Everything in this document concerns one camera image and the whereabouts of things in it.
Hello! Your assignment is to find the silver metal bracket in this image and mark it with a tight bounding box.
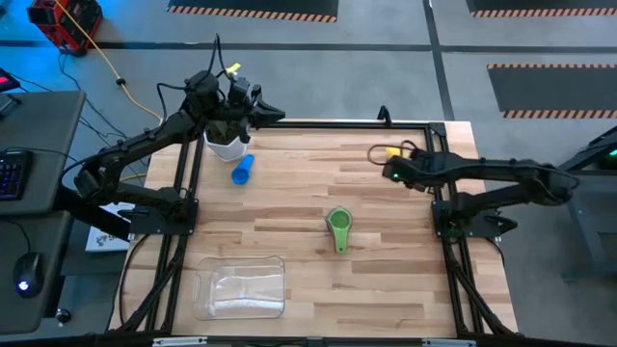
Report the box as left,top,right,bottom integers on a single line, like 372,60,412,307
152,336,208,347
422,338,476,347

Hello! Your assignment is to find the black aluminium table frame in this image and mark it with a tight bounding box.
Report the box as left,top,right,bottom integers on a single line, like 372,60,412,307
108,120,520,347

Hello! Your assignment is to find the black floor cable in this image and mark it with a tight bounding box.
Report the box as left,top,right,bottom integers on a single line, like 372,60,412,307
56,51,158,146

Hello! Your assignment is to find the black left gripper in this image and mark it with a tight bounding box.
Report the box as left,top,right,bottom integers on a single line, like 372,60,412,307
185,70,286,129

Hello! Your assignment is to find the black metal stand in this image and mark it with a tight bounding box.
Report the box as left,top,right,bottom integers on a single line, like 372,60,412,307
558,125,617,280

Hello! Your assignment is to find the black hazard-striped floor mat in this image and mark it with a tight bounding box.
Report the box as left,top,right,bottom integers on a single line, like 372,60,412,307
465,0,617,18
167,0,339,24
486,63,617,120

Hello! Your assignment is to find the black device with red light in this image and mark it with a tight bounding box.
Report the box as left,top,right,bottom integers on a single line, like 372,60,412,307
0,67,21,93

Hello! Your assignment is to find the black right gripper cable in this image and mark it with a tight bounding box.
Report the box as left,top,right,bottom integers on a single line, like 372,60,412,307
366,140,421,166

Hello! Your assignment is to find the dark grey desk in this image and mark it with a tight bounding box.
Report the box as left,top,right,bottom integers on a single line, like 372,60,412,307
0,90,87,336

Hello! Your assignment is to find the red and black equipment case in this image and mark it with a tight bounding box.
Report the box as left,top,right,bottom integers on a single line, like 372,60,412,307
26,0,104,57

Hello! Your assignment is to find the green measuring cup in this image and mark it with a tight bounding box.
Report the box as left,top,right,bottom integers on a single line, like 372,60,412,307
325,205,354,255

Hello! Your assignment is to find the yellow extension cable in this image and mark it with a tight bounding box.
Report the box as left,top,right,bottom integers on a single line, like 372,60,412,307
51,0,165,122

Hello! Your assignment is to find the clear plastic basket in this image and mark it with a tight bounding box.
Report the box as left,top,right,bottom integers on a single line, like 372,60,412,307
192,254,286,322

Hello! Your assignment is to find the black keyboard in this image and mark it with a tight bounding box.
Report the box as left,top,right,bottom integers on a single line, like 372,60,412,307
0,149,35,201

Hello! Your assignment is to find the blue measuring cup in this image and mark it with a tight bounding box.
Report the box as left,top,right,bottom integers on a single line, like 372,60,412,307
230,153,255,187

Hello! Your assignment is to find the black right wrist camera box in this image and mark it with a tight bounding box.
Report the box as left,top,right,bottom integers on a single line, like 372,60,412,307
383,162,411,185

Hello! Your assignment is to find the white printed box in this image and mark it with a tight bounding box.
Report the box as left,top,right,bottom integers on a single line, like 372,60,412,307
85,204,132,254

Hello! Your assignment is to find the green plant in white pot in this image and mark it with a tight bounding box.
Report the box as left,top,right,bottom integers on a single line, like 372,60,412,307
204,120,252,163

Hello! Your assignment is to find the black computer mouse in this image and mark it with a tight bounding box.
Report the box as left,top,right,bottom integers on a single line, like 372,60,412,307
13,252,44,299

